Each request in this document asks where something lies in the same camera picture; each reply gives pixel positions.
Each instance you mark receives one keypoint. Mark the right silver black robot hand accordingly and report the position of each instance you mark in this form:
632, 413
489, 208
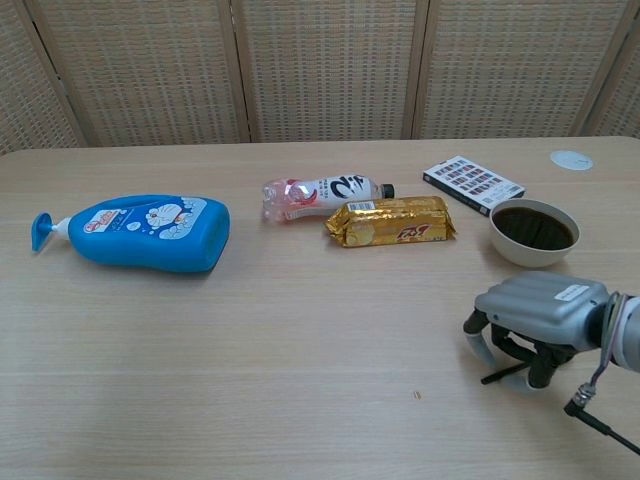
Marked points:
540, 310

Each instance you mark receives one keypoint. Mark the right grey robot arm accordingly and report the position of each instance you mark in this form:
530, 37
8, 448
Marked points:
630, 335

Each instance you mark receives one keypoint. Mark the beige bowl with dark inside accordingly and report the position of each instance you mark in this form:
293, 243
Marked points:
525, 256

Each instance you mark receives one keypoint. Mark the printed card box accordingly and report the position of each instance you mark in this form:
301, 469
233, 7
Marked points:
470, 182

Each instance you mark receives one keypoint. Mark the white round table cap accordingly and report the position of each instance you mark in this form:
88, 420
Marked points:
571, 160

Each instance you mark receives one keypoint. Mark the gold foil snack packet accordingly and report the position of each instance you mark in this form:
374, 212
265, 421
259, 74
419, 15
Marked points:
390, 222

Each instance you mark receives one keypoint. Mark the pink white drink bottle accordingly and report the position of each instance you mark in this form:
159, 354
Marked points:
325, 195

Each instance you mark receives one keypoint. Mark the woven bamboo folding screen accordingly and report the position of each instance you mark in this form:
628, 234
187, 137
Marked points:
320, 70

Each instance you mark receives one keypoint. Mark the blue pump detergent bottle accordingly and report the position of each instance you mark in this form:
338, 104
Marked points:
150, 240

